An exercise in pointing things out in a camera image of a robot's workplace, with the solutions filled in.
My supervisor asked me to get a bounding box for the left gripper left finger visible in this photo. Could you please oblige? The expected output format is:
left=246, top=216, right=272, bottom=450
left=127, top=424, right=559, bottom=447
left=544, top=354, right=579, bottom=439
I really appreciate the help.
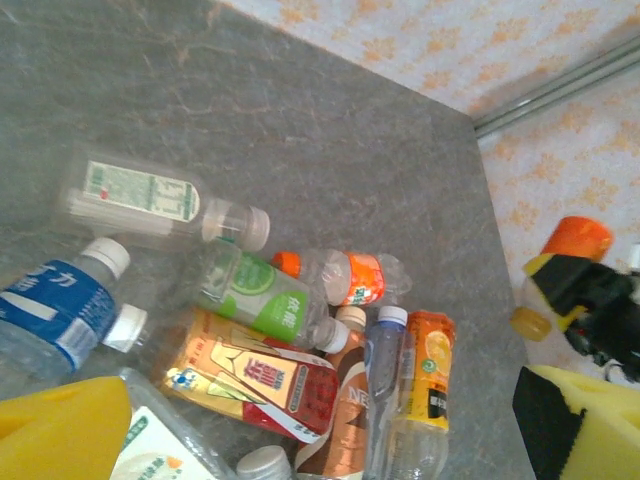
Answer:
left=0, top=375, right=134, bottom=480

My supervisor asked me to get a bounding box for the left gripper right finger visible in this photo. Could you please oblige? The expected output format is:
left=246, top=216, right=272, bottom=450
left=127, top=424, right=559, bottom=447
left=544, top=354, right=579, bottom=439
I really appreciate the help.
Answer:
left=512, top=363, right=640, bottom=480

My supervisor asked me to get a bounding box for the clear bottle big orange cap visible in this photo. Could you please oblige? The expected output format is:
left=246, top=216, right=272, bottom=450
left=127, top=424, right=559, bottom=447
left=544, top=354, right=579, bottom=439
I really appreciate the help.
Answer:
left=509, top=215, right=615, bottom=344

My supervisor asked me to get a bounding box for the large clear bottle white label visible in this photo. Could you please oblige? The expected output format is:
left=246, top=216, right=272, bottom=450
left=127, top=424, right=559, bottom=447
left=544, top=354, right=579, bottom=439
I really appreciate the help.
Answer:
left=108, top=367, right=237, bottom=480

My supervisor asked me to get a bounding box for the blue label water bottle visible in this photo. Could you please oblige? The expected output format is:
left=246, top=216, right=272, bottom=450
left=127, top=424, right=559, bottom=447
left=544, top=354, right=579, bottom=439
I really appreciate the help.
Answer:
left=0, top=237, right=132, bottom=387

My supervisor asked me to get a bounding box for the clear white-capped plastic bottle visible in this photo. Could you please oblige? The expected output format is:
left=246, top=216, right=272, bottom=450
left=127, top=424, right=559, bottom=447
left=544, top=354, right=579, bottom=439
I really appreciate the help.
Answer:
left=101, top=302, right=151, bottom=354

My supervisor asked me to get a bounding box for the orange juice label bottle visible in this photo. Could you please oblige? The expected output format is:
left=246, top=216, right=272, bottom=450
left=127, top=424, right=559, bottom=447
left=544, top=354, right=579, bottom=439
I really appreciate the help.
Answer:
left=388, top=309, right=457, bottom=480

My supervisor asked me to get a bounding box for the red and gold label bottle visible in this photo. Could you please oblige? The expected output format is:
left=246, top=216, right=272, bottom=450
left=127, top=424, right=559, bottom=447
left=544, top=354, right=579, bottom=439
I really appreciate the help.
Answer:
left=148, top=306, right=342, bottom=445

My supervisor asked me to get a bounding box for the blue-tinted clear bottle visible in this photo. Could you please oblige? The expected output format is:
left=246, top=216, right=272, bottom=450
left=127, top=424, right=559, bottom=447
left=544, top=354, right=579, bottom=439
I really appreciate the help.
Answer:
left=363, top=304, right=417, bottom=480

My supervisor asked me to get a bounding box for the orange label orange-capped bottle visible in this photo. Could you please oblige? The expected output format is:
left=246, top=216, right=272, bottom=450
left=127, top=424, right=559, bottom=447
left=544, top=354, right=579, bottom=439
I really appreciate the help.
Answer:
left=271, top=248, right=414, bottom=308

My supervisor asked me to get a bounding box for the clear unlabelled plastic bottle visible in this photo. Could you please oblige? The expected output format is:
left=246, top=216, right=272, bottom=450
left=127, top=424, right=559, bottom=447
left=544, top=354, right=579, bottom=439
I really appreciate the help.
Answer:
left=233, top=443, right=295, bottom=480

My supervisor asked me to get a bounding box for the green label plastic bottle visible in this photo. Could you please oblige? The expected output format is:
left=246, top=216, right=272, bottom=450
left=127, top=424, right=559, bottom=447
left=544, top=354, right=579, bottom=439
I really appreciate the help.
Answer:
left=191, top=238, right=350, bottom=354

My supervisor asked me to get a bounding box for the brown coffee drink bottle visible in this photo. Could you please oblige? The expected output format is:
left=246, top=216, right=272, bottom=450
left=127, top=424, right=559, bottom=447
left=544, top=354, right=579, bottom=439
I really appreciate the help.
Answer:
left=293, top=304, right=372, bottom=480

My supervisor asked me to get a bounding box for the clear bottle green-white label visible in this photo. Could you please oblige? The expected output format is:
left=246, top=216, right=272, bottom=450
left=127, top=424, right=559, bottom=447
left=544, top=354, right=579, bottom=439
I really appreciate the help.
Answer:
left=53, top=148, right=272, bottom=252

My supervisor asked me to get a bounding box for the aluminium frame post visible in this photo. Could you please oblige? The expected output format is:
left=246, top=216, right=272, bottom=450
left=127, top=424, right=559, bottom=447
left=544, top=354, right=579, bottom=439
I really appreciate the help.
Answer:
left=472, top=34, right=640, bottom=140

